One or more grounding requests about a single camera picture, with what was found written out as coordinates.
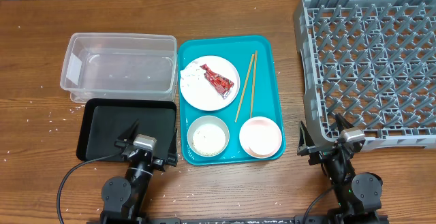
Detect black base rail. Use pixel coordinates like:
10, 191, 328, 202
87, 215, 389, 224

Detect large white plate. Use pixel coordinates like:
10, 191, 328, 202
179, 55, 240, 112

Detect red snack wrapper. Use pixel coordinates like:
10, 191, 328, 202
200, 64, 234, 99

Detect teal serving tray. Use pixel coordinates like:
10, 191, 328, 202
178, 35, 286, 165

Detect white tissue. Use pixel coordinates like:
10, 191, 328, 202
180, 63, 205, 87

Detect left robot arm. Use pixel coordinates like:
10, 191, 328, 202
99, 121, 178, 224

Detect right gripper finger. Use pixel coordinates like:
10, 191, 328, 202
298, 121, 315, 148
335, 114, 354, 140

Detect black plastic tray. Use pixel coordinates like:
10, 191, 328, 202
76, 98, 176, 161

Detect small pink plate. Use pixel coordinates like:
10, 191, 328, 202
239, 116, 283, 159

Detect grey dishwasher rack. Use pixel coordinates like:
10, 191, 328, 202
294, 0, 435, 150

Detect wooden chopstick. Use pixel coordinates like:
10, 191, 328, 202
234, 54, 255, 123
250, 50, 258, 118

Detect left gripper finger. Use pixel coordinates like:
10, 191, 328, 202
116, 119, 139, 143
168, 129, 177, 159

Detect clear plastic bin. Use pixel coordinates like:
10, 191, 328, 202
60, 33, 178, 103

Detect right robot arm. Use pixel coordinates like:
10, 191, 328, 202
294, 114, 389, 224

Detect pile of rice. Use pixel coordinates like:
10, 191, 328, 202
192, 124, 226, 157

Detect grey bowl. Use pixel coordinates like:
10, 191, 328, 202
187, 115, 230, 157

